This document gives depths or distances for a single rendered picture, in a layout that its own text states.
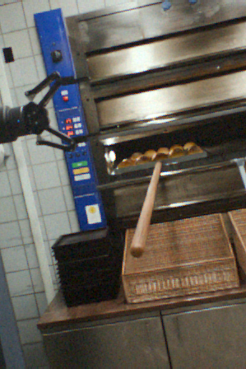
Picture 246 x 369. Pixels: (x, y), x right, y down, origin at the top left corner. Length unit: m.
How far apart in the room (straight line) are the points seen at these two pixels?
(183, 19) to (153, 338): 1.69
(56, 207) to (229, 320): 1.17
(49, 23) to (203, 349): 1.90
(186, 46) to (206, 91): 0.27
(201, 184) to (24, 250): 1.13
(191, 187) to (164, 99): 0.53
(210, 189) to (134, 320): 0.88
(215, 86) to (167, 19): 0.46
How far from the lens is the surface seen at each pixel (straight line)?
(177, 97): 2.71
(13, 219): 2.91
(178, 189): 2.74
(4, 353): 1.75
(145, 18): 2.78
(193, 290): 2.35
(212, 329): 2.38
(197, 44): 2.75
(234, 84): 2.74
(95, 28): 2.80
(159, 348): 2.41
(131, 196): 2.75
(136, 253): 0.98
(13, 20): 2.90
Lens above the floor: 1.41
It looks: 6 degrees down
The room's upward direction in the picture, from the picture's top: 11 degrees counter-clockwise
